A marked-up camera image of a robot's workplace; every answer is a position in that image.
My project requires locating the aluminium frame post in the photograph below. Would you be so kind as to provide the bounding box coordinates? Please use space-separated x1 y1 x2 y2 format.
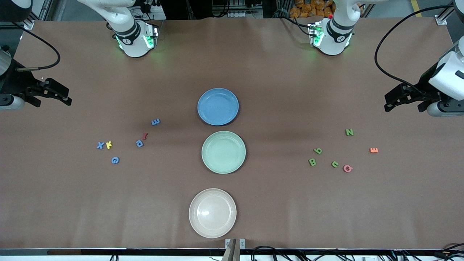
435 4 458 26
22 0 49 30

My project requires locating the blue plate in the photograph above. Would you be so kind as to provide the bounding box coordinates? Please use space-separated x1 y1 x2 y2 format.
197 88 240 126

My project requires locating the orange packaged goods pile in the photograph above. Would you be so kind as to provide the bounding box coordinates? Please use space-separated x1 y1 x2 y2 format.
289 0 335 18

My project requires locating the tan pole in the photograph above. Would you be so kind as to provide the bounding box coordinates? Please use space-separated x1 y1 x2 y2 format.
221 239 240 261

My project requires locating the black cable loop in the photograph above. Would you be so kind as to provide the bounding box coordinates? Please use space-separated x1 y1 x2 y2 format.
251 246 278 261

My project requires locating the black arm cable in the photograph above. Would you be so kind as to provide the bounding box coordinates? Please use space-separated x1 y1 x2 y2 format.
10 20 61 71
374 4 455 91

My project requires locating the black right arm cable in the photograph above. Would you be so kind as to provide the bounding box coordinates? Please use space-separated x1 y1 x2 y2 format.
10 20 61 71

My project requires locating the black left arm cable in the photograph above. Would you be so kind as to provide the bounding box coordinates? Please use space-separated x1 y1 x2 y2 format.
374 4 455 91

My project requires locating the green plate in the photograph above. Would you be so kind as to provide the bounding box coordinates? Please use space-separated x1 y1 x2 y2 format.
201 131 247 174

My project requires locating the beige plate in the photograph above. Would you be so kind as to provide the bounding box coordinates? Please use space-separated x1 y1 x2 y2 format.
188 188 237 239

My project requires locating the white power strip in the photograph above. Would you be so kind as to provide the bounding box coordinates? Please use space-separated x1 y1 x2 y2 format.
227 9 263 18
140 0 166 20

